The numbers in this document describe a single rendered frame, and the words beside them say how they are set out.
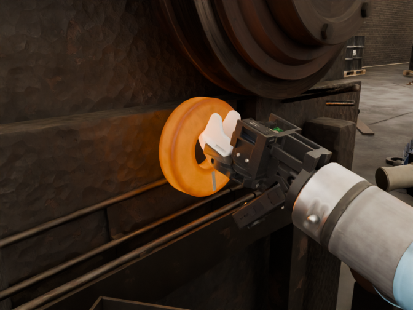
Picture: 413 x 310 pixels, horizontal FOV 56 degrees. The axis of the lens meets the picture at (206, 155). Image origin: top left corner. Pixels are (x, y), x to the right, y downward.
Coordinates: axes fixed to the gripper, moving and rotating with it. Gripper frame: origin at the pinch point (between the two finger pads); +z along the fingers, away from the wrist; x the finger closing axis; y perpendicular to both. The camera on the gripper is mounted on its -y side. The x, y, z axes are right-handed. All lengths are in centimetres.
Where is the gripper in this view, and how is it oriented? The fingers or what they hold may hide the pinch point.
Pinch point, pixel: (203, 135)
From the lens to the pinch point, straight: 60.6
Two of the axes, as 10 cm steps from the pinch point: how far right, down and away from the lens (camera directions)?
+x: -7.4, 1.9, -6.4
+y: 1.9, -8.6, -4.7
